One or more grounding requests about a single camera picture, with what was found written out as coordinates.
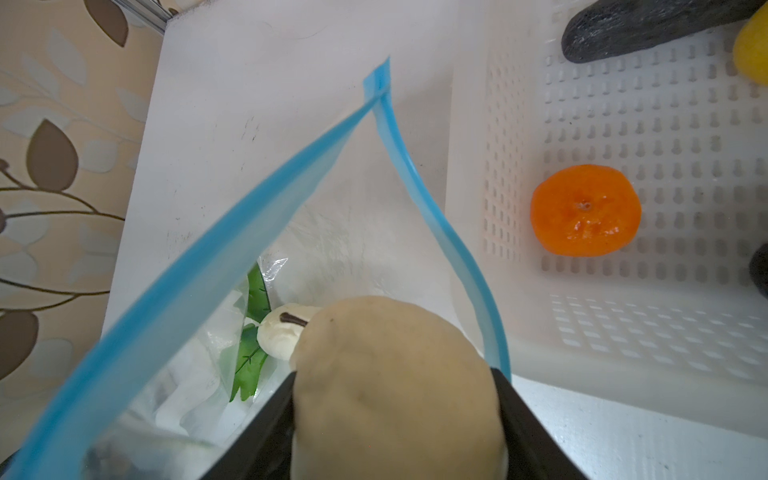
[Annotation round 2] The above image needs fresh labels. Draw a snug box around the orange toy tangerine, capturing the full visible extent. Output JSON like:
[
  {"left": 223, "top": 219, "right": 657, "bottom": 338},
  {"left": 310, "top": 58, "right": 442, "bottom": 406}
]
[{"left": 530, "top": 164, "right": 642, "bottom": 257}]

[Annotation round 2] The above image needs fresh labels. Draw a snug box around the yellow toy lemon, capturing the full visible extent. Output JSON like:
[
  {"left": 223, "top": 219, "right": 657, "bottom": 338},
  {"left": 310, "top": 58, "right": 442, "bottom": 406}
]
[{"left": 733, "top": 17, "right": 767, "bottom": 85}]

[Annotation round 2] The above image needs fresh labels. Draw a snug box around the beige toy potato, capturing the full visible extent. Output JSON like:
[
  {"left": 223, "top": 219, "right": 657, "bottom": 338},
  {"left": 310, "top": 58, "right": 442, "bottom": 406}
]
[{"left": 290, "top": 296, "right": 508, "bottom": 479}]

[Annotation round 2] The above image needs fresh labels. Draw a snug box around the white perforated plastic basket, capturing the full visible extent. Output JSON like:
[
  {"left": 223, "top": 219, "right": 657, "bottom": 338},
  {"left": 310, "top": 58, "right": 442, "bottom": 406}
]
[{"left": 446, "top": 1, "right": 767, "bottom": 438}]

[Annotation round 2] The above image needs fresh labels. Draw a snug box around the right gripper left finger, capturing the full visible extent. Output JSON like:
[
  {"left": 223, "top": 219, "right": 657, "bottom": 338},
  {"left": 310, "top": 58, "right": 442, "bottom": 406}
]
[{"left": 202, "top": 372, "right": 296, "bottom": 480}]

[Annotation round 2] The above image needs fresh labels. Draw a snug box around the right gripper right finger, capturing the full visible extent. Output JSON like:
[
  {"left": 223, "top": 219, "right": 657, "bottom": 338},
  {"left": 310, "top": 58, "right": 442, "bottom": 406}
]
[{"left": 491, "top": 368, "right": 587, "bottom": 480}]

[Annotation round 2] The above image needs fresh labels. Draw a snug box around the dark toy eggplant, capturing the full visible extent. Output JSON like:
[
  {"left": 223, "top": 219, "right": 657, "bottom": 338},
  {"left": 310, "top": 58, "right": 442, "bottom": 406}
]
[{"left": 561, "top": 0, "right": 764, "bottom": 64}]

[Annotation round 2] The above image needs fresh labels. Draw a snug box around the black toy item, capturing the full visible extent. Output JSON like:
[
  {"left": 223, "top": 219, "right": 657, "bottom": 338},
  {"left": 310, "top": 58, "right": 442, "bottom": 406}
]
[{"left": 748, "top": 243, "right": 768, "bottom": 298}]

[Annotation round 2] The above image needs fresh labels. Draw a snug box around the clear zip bag blue zipper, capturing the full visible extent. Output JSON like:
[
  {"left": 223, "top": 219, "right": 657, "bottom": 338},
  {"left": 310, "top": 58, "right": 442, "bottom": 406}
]
[{"left": 1, "top": 63, "right": 510, "bottom": 479}]

